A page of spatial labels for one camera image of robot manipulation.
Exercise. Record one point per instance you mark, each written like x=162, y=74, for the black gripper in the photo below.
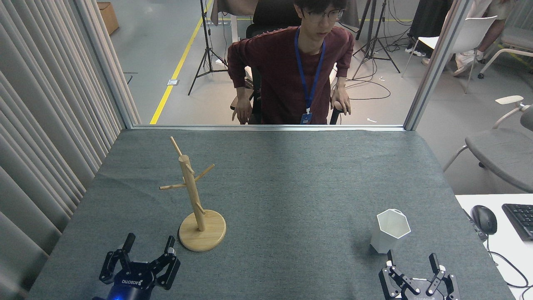
x=420, y=289
x=133, y=277

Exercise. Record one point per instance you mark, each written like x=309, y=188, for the white hexagonal cup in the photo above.
x=387, y=239

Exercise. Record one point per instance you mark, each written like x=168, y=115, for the wooden cup rack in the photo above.
x=202, y=235

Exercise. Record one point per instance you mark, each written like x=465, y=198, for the person's right hand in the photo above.
x=242, y=109

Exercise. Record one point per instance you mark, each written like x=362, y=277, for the person's left hand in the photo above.
x=341, y=100

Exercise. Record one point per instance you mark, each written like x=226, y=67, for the black computer mouse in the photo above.
x=484, y=219

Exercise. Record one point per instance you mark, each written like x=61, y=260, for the white desk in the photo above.
x=512, y=262

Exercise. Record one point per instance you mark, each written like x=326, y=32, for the black keyboard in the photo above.
x=521, y=221

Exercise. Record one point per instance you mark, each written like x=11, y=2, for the grey felt table cover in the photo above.
x=312, y=187

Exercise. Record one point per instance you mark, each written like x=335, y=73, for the grey chair with white armrest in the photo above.
x=504, y=154

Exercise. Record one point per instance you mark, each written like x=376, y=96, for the beige pleated curtain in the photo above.
x=41, y=125

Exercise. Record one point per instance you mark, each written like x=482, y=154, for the floor socket plate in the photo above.
x=173, y=82

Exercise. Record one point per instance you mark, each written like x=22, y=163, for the name badge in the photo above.
x=306, y=118

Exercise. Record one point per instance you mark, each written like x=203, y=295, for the background person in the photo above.
x=429, y=21
x=466, y=60

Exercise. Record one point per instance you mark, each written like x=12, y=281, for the black tripod stand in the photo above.
x=204, y=25
x=377, y=41

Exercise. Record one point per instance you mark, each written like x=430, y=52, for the white-legged covered desk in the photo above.
x=234, y=37

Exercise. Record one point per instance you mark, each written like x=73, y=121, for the cardboard box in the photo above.
x=109, y=16

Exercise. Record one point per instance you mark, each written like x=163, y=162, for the white plastic chair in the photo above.
x=470, y=33

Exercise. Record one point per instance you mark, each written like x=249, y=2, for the black-framed glasses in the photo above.
x=329, y=15

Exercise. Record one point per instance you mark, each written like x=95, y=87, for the black office chair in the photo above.
x=270, y=12

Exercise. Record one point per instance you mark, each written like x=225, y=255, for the silver frame rail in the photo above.
x=266, y=127

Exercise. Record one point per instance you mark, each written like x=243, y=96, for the silver frame post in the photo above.
x=107, y=62
x=436, y=66

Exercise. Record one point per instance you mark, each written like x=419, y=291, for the grey chair with white frame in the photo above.
x=516, y=39

